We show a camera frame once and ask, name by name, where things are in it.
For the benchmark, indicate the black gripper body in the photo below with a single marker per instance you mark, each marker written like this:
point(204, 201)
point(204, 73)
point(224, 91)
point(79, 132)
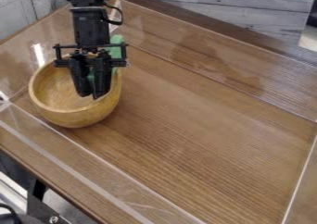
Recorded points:
point(91, 29)

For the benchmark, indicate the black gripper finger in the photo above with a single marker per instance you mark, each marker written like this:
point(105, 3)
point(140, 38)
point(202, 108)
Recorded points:
point(101, 77)
point(79, 73)

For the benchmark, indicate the green rectangular block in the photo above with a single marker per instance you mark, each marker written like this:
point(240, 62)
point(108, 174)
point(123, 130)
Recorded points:
point(113, 52)

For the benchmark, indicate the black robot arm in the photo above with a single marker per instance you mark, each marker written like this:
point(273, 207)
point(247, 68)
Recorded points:
point(97, 52)

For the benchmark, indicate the brown wooden bowl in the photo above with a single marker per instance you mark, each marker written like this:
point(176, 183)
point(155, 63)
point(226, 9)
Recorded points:
point(52, 94)

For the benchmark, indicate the black metal table leg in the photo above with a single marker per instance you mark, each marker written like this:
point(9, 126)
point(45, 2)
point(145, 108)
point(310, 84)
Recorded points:
point(36, 208)

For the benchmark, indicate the clear acrylic barrier wall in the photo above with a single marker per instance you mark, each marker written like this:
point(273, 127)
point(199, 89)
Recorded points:
point(210, 143)

